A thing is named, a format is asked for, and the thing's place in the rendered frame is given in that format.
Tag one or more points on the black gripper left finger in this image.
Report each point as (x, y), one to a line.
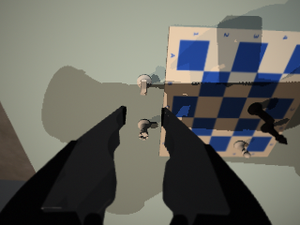
(80, 179)

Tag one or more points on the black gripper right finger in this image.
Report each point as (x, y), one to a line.
(200, 185)

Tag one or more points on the blue and cream chessboard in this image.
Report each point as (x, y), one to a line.
(214, 74)

